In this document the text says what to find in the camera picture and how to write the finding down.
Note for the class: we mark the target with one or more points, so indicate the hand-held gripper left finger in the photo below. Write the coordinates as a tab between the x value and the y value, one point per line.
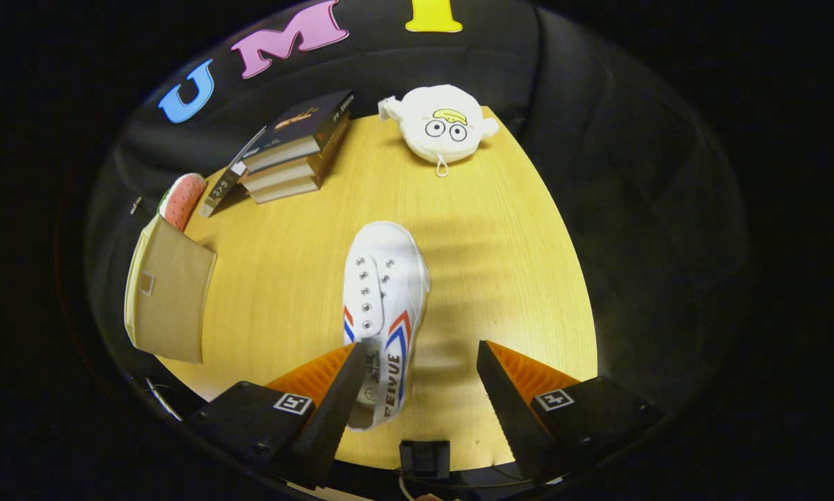
333	417

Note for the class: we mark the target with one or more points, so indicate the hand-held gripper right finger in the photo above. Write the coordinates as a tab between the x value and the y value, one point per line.
507	410

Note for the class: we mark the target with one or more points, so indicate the white canvas shoe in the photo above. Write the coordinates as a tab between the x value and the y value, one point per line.
389	278

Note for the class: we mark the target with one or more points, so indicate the cream fabric storage box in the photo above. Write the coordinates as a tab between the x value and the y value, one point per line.
170	292

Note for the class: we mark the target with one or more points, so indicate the small black box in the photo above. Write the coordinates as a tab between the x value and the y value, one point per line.
423	459

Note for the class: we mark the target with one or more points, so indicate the thin tan book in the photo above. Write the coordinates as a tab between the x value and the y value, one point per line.
284	190

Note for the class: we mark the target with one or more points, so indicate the brown cover book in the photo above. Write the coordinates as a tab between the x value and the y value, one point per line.
284	174

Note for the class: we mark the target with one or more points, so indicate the white portrait cover book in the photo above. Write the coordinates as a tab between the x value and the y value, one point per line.
222	186

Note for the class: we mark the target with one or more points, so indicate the watermelon slice toy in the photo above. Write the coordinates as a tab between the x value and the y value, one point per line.
183	198

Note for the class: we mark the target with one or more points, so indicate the white round plush toy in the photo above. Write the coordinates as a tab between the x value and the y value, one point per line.
444	139

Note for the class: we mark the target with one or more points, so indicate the silver clip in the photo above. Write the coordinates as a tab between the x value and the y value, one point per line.
135	205

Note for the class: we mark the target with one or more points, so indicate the black cover book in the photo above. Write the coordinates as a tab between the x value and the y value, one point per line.
298	125

